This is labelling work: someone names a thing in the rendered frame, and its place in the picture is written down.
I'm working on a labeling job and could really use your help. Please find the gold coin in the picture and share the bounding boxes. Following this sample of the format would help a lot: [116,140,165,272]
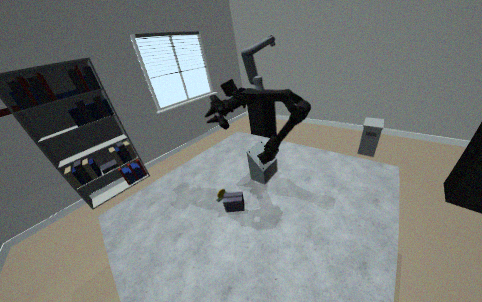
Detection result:
[217,189,226,198]

